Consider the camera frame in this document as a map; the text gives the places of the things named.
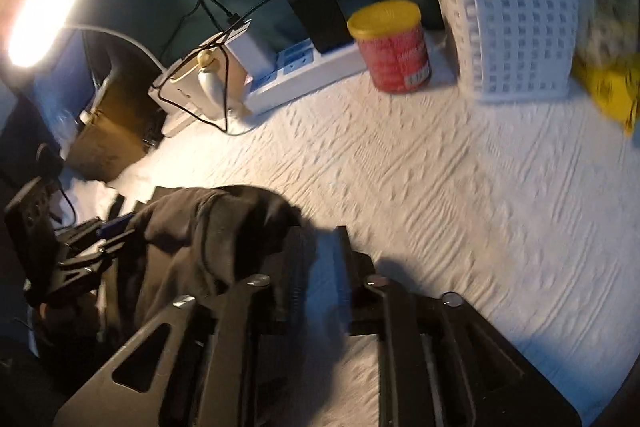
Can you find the white desk lamp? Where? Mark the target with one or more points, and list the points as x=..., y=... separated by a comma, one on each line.
x=38, y=23

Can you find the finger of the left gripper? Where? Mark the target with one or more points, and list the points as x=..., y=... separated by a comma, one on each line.
x=92, y=231
x=77, y=276

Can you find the white charger block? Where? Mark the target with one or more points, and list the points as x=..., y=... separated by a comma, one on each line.
x=251, y=51

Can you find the black power adapter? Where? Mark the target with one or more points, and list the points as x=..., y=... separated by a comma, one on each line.
x=324, y=22

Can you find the red can yellow lid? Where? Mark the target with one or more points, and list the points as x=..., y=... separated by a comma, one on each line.
x=390, y=38

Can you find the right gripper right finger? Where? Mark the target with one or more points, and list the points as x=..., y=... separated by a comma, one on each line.
x=440, y=362

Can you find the white power strip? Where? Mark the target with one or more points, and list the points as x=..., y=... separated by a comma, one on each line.
x=301, y=69

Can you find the white lattice plastic basket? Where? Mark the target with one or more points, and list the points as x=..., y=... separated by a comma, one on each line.
x=513, y=50

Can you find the cream ceramic mug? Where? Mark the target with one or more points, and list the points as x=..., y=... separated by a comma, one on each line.
x=201, y=90

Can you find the yellow packet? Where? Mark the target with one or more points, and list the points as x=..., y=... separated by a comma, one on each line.
x=614, y=88

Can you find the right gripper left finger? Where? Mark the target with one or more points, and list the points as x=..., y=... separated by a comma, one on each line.
x=199, y=362

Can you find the brown cardboard box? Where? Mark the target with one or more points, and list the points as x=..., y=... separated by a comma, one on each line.
x=119, y=127

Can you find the dark olive t-shirt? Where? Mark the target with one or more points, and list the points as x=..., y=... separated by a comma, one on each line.
x=200, y=242

